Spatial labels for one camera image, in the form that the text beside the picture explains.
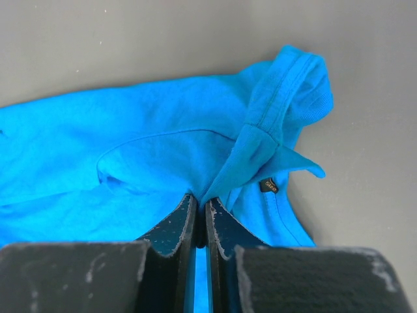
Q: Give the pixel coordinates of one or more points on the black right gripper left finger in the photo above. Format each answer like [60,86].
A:
[154,273]

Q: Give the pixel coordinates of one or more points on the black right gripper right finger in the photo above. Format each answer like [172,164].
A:
[247,275]

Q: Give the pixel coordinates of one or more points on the blue t shirt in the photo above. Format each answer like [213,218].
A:
[107,165]

